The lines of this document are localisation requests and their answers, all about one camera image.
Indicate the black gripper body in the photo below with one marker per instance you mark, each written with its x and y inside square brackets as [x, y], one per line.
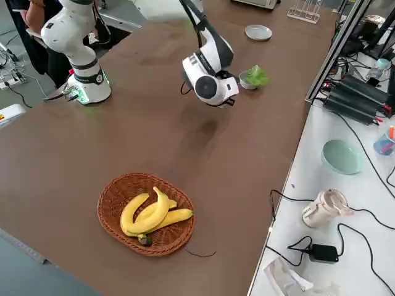
[223, 104]

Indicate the clear pen cup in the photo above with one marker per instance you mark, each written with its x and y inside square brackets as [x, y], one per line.
[384, 145]

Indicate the yellow banana bunch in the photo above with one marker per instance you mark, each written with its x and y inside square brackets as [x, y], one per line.
[145, 216]

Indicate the pink tumbler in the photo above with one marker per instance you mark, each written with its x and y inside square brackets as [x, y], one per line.
[324, 209]

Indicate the person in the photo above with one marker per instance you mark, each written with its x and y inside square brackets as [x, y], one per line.
[46, 58]

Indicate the smaller grey dish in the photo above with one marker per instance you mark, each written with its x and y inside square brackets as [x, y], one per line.
[245, 83]

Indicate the green lettuce leaf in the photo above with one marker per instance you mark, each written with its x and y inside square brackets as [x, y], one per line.
[257, 75]

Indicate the white toaster oven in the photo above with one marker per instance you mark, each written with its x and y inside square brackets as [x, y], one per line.
[256, 3]

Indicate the aluminium table rail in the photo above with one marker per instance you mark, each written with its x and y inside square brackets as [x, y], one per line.
[21, 246]

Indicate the larger grey dish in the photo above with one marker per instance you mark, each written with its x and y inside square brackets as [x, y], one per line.
[258, 32]

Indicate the brown wicker basket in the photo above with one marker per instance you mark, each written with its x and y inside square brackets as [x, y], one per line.
[114, 197]

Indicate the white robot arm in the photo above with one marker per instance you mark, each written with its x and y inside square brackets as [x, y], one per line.
[206, 61]

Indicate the clear plastic bag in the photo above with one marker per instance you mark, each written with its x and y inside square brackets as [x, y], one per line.
[287, 277]

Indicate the white power strip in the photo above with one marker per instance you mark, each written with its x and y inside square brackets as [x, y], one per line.
[12, 82]

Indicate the pale green dish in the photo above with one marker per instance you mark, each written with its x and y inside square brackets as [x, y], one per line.
[341, 157]

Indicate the black power adapter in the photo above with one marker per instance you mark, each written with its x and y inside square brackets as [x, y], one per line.
[324, 253]

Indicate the black power supply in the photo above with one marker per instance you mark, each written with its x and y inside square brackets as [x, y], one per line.
[365, 91]
[355, 106]

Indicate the aluminium frame post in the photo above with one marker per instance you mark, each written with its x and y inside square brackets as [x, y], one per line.
[336, 49]

